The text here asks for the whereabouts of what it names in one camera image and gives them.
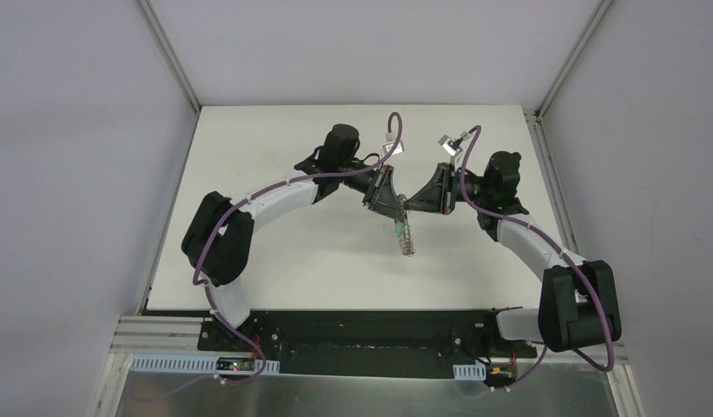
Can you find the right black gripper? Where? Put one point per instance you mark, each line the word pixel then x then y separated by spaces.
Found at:
pixel 443 188

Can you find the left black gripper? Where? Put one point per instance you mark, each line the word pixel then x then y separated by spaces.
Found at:
pixel 378 188

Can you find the metal disc with key rings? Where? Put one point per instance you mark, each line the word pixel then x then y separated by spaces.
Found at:
pixel 405 241

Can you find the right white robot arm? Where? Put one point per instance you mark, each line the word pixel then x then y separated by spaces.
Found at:
pixel 578 301

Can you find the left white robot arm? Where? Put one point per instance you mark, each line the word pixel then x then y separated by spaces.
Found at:
pixel 218 240

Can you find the left controller board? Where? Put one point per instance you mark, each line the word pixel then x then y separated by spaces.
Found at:
pixel 235 365

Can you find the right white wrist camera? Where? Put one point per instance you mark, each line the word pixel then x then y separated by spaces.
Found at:
pixel 451 145

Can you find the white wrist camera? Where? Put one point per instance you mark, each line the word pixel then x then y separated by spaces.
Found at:
pixel 392 146
pixel 451 145

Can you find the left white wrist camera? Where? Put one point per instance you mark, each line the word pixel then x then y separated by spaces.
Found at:
pixel 392 146

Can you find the aluminium frame rail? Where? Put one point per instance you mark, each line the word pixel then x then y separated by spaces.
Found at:
pixel 169 55

